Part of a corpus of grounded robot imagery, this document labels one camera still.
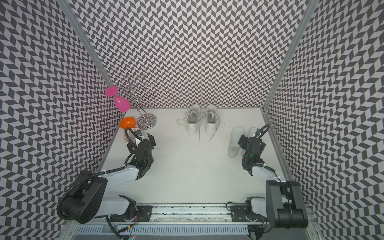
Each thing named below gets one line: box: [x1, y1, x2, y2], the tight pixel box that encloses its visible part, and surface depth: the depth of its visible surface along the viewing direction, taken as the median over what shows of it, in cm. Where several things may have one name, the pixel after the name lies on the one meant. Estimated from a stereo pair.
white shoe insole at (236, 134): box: [228, 126, 245, 158], surface depth 101 cm
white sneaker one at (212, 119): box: [204, 104, 220, 142], surface depth 104 cm
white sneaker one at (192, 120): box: [176, 104, 202, 142], surface depth 106 cm
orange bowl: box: [119, 116, 136, 130], surface depth 108 cm
